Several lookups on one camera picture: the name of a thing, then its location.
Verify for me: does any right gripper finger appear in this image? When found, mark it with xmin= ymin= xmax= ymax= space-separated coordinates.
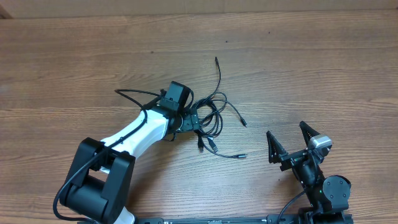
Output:
xmin=299 ymin=121 xmax=320 ymax=145
xmin=266 ymin=131 xmax=288 ymax=164

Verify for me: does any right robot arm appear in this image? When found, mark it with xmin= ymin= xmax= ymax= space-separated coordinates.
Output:
xmin=266 ymin=121 xmax=353 ymax=223

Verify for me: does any black USB cable long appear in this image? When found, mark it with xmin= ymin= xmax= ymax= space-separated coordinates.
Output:
xmin=192 ymin=57 xmax=248 ymax=159

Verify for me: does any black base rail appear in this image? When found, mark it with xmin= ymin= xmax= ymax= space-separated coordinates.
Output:
xmin=77 ymin=213 xmax=354 ymax=224

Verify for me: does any black USB cable short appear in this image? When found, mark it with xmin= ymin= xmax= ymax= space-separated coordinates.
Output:
xmin=192 ymin=91 xmax=248 ymax=153

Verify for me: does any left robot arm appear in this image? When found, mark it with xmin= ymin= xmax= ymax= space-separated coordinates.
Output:
xmin=52 ymin=82 xmax=198 ymax=223

